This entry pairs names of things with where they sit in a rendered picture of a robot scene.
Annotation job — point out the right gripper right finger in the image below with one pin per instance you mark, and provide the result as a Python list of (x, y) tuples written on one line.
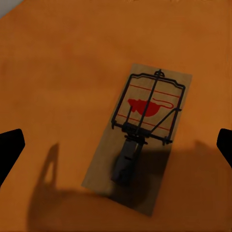
[(224, 143)]

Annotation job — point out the cabinet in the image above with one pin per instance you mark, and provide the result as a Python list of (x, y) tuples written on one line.
[(63, 64)]

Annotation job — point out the mousetrap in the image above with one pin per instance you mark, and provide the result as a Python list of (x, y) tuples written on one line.
[(131, 158)]

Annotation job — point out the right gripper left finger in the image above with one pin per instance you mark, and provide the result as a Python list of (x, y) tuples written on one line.
[(11, 145)]

